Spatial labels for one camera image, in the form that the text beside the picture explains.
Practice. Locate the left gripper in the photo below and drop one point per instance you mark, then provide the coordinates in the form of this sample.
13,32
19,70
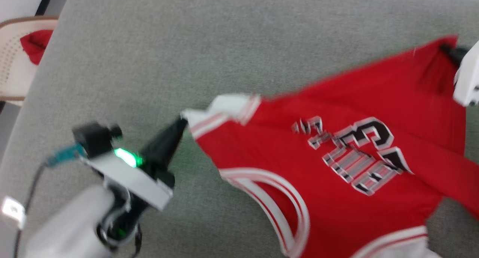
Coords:
142,183

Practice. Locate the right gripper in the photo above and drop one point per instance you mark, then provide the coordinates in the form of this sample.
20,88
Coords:
467,78

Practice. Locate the red basketball jersey white trim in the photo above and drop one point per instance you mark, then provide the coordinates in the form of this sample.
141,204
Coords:
374,93

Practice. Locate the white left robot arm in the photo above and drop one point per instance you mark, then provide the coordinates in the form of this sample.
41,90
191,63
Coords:
71,228

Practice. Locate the red garment in basket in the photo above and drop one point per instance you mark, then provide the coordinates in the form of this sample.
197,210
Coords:
37,44

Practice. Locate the grey fabric sofa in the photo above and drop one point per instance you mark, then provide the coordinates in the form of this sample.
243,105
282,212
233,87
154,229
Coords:
187,44

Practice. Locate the cream laundry basket brown rim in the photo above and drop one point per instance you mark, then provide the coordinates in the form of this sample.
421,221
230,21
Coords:
13,74

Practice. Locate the dark framed panel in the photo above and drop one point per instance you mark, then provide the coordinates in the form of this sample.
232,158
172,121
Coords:
54,1

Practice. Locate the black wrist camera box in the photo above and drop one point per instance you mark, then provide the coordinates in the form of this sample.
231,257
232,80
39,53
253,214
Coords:
95,138

